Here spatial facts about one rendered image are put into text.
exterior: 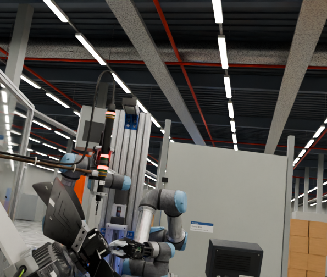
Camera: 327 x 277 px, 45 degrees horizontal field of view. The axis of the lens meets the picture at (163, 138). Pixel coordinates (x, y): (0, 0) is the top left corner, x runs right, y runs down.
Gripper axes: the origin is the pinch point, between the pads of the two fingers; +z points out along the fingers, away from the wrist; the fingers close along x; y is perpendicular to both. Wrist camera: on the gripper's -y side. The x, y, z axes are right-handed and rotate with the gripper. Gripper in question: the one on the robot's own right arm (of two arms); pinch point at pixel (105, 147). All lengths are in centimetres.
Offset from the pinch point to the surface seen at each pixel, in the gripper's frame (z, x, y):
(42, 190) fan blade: -1.4, 23.1, 21.8
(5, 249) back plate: 20, 31, 44
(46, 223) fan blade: 36, 18, 32
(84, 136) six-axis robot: -401, -2, -69
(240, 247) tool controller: -19, -76, 37
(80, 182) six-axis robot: -417, -8, -3
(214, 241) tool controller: -25, -64, 36
